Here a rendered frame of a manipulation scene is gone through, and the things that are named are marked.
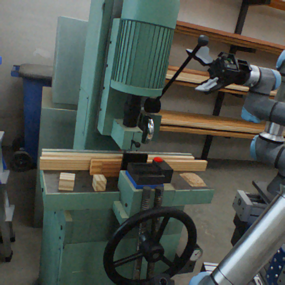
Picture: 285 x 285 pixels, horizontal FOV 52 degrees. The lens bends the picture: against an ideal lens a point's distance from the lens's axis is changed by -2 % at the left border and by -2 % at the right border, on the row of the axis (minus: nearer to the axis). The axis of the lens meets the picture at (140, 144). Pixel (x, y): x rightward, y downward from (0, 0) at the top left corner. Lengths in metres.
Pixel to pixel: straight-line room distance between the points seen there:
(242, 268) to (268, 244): 0.08
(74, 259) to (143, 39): 0.74
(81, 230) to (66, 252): 0.10
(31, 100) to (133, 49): 1.92
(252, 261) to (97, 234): 0.52
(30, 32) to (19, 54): 0.24
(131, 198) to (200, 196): 0.33
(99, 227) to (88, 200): 0.12
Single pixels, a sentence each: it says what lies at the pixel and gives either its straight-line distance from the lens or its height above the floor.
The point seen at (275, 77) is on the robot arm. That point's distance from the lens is 1.14.
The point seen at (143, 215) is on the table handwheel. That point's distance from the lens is 0.80.
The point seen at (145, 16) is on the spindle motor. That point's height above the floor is 1.43.
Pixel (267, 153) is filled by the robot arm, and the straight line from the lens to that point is 1.47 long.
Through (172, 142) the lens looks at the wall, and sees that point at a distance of 3.85.
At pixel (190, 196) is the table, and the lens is 1.10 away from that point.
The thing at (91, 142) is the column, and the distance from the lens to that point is 1.24.
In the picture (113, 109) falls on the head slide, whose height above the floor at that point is 1.10.
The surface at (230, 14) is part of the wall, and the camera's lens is 3.86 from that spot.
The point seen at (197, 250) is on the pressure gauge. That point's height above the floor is 0.68.
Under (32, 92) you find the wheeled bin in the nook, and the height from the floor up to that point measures 0.77.
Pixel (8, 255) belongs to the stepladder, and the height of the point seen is 0.05.
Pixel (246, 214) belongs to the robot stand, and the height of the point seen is 0.72.
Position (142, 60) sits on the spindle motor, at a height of 1.31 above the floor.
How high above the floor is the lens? 1.37
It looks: 19 degrees down
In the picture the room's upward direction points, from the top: 11 degrees clockwise
